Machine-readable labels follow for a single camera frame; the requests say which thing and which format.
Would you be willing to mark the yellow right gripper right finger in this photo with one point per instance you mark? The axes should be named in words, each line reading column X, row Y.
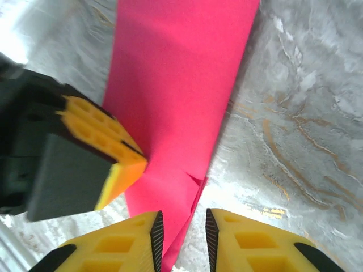
column 255, row 249

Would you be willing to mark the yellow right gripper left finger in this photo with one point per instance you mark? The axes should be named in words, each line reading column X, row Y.
column 119, row 249

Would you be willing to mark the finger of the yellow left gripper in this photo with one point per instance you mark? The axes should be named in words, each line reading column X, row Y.
column 71, row 175
column 93, row 116

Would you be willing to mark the pink paper sheet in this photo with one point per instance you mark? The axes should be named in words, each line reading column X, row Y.
column 170, row 85

